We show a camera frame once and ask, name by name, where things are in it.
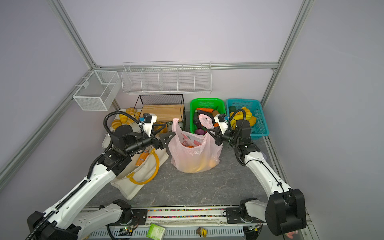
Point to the orange soda can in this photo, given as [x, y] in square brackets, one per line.
[143, 156]

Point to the small yellow round toy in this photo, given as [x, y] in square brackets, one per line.
[202, 232]

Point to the pink plastic grocery bag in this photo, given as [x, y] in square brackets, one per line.
[192, 153]

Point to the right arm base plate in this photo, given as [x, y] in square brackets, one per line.
[233, 216]

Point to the black wire shelf wooden board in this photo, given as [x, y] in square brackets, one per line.
[166, 107]

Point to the croissant bread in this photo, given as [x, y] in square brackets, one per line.
[123, 118]
[133, 112]
[115, 124]

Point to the yellow banana bunch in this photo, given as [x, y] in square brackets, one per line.
[249, 115]

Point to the croissant bread middle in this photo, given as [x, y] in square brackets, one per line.
[123, 118]

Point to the white canvas tote bag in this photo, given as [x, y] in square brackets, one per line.
[133, 178]

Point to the green plastic basket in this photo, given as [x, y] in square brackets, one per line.
[208, 103]

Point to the orange carrot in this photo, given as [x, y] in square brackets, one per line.
[205, 110]

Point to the white mesh wall box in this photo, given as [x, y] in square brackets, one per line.
[98, 90]

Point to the dark purple eggplant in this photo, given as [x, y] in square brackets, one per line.
[196, 119]

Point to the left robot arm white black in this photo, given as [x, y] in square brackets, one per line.
[61, 221]

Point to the pink toy figure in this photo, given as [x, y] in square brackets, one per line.
[291, 235]

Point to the croissant bread right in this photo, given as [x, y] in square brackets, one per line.
[133, 112]

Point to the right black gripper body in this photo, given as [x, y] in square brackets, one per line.
[228, 137]

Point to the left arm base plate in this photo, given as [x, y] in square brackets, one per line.
[135, 217]

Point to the brown potato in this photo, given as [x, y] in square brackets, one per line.
[215, 113]

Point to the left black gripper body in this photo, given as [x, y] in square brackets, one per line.
[143, 144]

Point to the white bread tray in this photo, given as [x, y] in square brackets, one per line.
[130, 122]

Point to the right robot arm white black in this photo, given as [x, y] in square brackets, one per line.
[285, 211]

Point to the purple onion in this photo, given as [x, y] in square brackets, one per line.
[200, 132]

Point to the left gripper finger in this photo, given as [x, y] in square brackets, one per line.
[163, 144]
[167, 136]

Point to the croissant bread front left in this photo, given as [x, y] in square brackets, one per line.
[115, 124]

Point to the green small box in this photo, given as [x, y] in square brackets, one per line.
[156, 232]

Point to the teal plastic basket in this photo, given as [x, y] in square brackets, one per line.
[260, 128]

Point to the white wire wall basket long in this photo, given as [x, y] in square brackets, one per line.
[167, 77]

